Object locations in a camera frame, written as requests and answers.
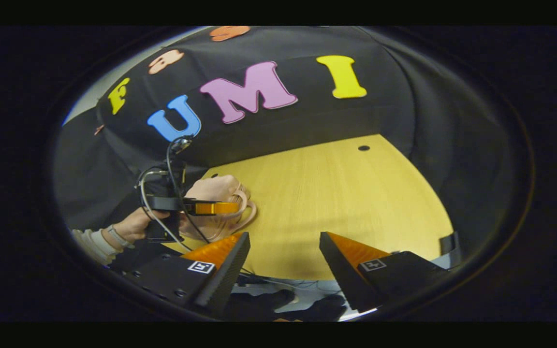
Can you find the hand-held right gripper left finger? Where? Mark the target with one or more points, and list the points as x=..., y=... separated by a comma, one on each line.
x=225, y=280

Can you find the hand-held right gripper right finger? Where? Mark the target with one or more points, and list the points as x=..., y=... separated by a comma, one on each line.
x=344, y=280

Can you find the pale wristband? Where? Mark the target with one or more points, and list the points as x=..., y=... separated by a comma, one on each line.
x=116, y=236

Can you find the pink suitcase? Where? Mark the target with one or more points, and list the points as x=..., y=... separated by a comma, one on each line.
x=215, y=188

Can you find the black backdrop cloth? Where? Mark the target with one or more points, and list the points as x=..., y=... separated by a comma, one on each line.
x=404, y=106

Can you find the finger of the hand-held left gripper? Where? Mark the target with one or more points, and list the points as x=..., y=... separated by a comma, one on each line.
x=211, y=208

